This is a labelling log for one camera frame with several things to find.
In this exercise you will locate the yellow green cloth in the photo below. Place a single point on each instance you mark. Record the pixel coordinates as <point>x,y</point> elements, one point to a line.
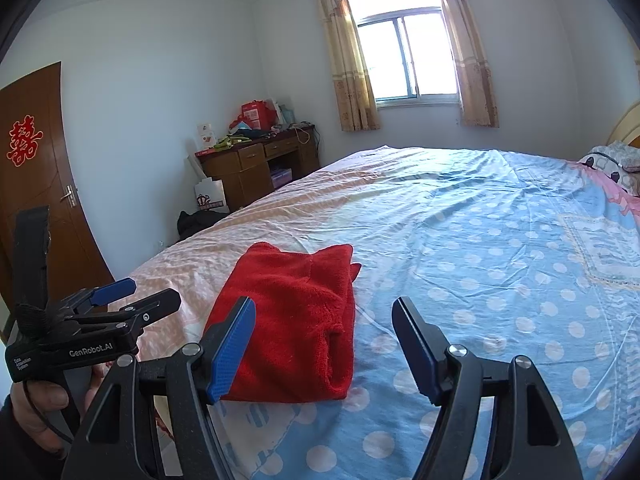
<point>227,142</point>

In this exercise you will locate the red knitted sweater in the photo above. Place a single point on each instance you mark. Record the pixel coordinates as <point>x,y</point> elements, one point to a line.
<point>300,320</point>

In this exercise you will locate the brown wooden desk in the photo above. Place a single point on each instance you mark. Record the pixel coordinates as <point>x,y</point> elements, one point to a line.
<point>250,175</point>

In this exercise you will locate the white printed box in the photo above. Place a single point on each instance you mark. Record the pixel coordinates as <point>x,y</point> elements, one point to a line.
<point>205,137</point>

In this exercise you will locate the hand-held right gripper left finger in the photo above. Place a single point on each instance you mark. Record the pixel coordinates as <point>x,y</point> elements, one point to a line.
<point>232,355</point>

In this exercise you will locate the person's left forearm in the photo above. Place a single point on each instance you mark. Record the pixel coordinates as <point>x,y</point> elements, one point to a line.
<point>12,455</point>

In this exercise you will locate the bed with printed sheet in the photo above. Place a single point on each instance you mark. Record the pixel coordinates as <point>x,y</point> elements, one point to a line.
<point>450,220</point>

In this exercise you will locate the sliding glass window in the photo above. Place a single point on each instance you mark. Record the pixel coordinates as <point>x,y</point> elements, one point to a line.
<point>400,60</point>

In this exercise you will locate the red bag on desk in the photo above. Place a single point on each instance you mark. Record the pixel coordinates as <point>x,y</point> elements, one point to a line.
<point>255,112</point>

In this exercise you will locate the pale green bag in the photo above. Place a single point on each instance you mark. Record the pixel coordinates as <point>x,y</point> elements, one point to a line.
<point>282,112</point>

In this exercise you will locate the dark blue clothing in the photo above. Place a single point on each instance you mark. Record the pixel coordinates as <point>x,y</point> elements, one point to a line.
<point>252,135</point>

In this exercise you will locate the white panda print pillow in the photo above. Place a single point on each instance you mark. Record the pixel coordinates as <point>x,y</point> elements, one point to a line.
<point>607,175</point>

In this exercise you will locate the person's left hand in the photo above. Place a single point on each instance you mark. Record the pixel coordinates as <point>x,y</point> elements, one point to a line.
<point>40,410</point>

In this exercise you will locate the black bag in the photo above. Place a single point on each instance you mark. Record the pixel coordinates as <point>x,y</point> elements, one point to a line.
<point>200,222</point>

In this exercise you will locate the white paper bag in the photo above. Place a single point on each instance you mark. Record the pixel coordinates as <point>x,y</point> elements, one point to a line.
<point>210,197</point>

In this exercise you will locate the grey floral pillow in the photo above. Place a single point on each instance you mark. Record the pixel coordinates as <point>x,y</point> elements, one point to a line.
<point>620,155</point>

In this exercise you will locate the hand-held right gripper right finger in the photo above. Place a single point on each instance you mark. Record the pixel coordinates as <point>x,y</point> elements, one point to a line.
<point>417,350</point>

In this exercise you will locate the cream wooden headboard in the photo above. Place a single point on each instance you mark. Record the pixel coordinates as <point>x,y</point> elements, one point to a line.
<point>627,127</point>

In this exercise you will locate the beige patterned curtain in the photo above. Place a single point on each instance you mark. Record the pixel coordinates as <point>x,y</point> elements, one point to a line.
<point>470,60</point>
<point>350,70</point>

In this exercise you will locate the purple box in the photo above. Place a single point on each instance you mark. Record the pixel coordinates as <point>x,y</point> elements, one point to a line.
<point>281,177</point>

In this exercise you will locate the red paper door decoration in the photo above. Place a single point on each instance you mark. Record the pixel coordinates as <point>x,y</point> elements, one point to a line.
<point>24,142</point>

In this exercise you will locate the brown wooden door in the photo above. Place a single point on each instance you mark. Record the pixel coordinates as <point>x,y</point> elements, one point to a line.
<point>30,210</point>

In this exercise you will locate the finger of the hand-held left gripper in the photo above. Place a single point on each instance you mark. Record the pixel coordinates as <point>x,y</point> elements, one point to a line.
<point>155,305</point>
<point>117,287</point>

